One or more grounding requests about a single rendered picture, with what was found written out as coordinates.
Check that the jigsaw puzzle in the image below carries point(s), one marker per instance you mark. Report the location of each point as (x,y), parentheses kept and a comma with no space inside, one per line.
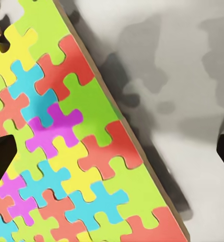
(80,174)

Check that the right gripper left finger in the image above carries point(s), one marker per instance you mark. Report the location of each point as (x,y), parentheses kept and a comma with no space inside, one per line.
(8,150)

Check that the desk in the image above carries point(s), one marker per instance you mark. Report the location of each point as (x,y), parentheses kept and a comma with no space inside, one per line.
(163,63)

